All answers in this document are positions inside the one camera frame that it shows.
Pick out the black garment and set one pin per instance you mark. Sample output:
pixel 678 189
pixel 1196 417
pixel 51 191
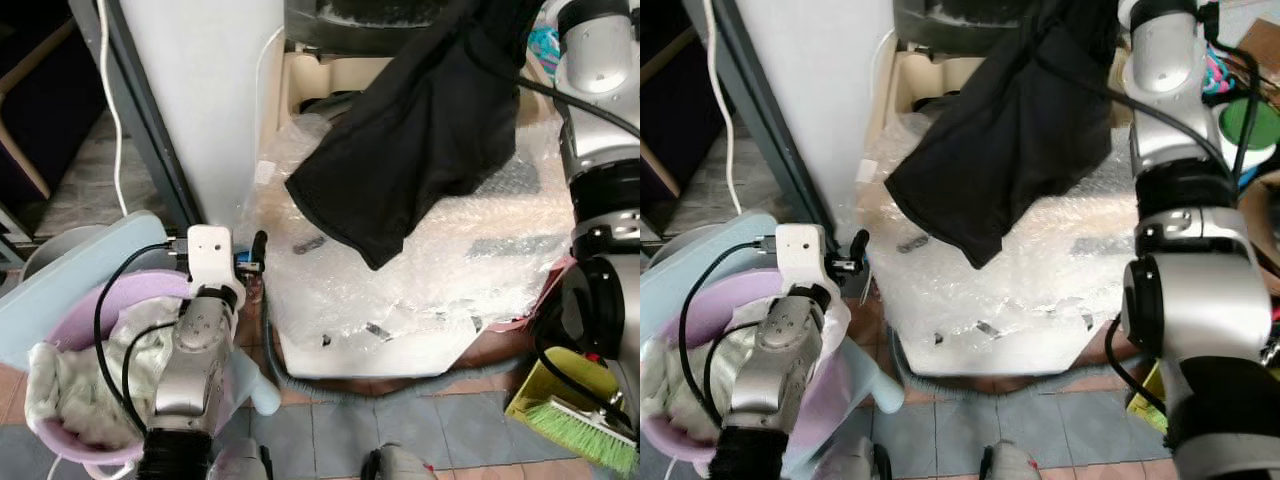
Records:
pixel 420 140
pixel 1010 140

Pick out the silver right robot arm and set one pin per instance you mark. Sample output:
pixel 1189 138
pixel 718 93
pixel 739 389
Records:
pixel 1190 300
pixel 600 130

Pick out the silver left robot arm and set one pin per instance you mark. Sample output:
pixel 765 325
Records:
pixel 190 360
pixel 775 360

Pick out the white washing machine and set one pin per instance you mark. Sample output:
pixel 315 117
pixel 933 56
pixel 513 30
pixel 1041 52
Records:
pixel 960 350
pixel 330 345

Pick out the white grey crumpled clothes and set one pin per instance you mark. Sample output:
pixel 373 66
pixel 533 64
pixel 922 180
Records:
pixel 70 390
pixel 670 385

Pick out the pink plastic laundry basin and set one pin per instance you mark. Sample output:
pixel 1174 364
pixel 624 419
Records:
pixel 120 295
pixel 715 300

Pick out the light blue plastic stool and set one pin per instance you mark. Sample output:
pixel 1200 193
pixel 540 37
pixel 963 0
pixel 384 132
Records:
pixel 690 275
pixel 60 280

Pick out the white washer lid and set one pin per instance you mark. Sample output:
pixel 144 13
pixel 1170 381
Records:
pixel 810 90
pixel 200 90

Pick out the grey round basin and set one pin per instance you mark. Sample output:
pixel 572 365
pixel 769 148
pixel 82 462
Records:
pixel 675 245
pixel 60 250

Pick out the clear bubble wrap sheet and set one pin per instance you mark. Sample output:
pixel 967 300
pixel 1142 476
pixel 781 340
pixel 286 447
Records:
pixel 1050 275
pixel 450 270

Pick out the grey left robot foot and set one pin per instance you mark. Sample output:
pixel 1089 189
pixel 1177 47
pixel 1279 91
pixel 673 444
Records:
pixel 850 462
pixel 242 462

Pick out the grey robot foot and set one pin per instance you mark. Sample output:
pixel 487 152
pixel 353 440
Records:
pixel 400 465
pixel 850 462
pixel 1012 465
pixel 242 462

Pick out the grey right robot foot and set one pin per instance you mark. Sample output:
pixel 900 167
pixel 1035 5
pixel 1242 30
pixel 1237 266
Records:
pixel 1012 465
pixel 400 465

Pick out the green bristle broom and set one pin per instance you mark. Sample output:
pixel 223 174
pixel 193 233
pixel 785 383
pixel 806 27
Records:
pixel 580 435

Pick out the yellow plastic dustpan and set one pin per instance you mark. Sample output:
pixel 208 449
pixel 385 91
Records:
pixel 550 385
pixel 1148 405

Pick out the teal pink patterned cloth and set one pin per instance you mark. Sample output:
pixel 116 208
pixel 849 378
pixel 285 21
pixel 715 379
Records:
pixel 545 50
pixel 1218 70

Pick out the green round lid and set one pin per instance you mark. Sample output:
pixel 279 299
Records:
pixel 1262 122

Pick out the brown cardboard box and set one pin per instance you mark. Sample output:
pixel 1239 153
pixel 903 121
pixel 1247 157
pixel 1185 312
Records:
pixel 1262 40

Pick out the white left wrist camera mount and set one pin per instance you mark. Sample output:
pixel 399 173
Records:
pixel 208 255
pixel 797 255

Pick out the grey metal door frame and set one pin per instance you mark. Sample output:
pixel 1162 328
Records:
pixel 140 110
pixel 750 110

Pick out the brown wooden furniture frame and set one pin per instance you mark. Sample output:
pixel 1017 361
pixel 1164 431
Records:
pixel 668 55
pixel 25 150

